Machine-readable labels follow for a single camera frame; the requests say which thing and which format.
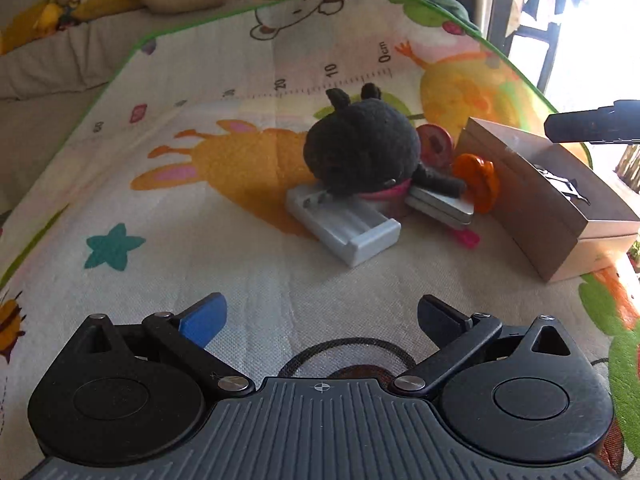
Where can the silver metal tin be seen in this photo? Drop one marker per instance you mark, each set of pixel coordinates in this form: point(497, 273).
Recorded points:
point(440, 207)

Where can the pink plastic fly swatter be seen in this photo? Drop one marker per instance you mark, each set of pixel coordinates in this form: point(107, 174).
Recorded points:
point(467, 239)

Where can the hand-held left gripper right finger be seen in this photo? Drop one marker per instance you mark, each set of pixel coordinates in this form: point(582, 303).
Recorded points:
point(442, 322)

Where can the orange plastic shell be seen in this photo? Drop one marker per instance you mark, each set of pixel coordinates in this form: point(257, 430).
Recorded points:
point(477, 180)

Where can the brown cardboard box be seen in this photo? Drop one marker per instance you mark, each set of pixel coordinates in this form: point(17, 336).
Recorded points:
point(525, 220)

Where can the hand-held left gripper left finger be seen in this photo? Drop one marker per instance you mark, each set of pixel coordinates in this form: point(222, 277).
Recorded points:
point(207, 320)

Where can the black plush toy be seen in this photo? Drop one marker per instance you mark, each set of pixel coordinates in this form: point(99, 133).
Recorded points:
point(360, 140)

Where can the red round toy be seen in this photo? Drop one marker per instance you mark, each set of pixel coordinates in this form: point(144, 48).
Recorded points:
point(435, 145)

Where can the yellow banana pillow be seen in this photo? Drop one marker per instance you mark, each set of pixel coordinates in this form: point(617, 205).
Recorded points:
point(107, 2)

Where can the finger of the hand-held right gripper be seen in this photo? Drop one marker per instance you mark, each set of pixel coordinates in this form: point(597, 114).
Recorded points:
point(585, 125)

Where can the cartoon printed play mat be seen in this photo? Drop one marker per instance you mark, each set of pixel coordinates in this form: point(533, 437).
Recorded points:
point(200, 240)

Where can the white battery charger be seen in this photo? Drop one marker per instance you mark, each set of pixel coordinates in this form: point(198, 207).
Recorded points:
point(360, 240)

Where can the black window frame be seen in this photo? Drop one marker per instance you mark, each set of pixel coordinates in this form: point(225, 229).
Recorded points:
point(515, 35)

